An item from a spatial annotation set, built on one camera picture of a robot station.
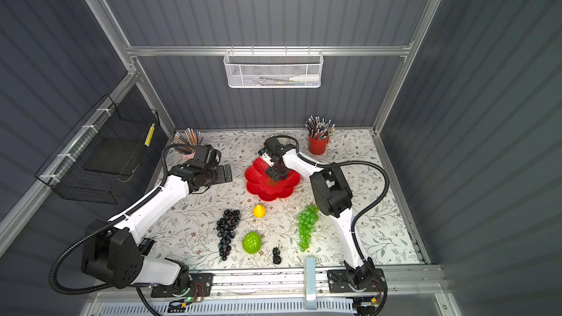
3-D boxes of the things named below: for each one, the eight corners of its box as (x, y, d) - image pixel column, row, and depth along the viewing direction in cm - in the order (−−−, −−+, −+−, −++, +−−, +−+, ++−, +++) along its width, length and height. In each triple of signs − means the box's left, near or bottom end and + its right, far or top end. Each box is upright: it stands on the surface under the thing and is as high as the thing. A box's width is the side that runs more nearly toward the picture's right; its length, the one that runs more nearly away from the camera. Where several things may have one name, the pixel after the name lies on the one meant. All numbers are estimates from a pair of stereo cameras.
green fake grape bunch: (288, 245, 84) (288, 241, 80) (302, 207, 94) (303, 201, 90) (306, 253, 82) (308, 249, 78) (319, 213, 92) (321, 208, 88)
